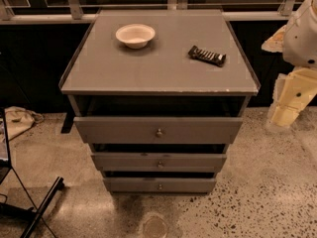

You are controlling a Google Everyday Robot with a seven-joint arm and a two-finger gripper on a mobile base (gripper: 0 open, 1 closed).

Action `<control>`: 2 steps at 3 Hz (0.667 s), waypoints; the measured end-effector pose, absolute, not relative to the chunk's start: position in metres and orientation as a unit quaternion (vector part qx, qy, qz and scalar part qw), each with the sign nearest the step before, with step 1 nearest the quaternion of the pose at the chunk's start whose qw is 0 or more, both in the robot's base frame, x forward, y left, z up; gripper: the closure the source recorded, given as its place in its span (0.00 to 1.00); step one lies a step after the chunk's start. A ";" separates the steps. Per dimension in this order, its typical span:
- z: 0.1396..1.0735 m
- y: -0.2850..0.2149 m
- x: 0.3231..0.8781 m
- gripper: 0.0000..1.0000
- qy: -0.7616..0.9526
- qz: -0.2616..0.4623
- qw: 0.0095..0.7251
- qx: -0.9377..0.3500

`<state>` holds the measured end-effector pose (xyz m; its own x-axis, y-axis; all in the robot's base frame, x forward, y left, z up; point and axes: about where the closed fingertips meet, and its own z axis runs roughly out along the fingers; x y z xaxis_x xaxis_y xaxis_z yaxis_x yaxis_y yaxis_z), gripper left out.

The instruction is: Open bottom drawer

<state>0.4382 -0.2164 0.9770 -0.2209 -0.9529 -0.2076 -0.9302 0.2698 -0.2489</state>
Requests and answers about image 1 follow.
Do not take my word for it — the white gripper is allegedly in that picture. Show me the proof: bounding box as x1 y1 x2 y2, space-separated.
268 66 317 128

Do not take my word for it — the grey bottom drawer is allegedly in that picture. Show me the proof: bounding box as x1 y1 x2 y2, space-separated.
104 178 216 193

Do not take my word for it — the grey drawer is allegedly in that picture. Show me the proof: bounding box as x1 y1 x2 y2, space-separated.
74 116 242 144
104 178 216 193
91 153 227 173

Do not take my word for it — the grey drawer cabinet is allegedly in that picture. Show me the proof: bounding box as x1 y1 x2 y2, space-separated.
59 10 260 180

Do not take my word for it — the grey middle drawer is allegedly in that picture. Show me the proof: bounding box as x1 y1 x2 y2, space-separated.
91 153 227 173

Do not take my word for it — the grey top drawer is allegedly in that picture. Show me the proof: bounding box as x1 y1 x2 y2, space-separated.
74 116 242 144

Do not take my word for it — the black snack bar wrapper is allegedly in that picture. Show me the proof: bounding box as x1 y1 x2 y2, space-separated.
188 46 226 67

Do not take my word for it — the white paper bowl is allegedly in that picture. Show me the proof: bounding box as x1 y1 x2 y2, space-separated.
115 24 156 49

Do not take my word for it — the metal window railing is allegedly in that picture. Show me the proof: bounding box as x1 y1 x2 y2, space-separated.
0 0 317 26

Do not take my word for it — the beige cloth bag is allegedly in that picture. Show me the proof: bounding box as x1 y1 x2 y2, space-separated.
5 106 44 140

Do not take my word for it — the black folding stand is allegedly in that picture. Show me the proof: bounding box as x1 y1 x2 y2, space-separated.
0 108 64 238

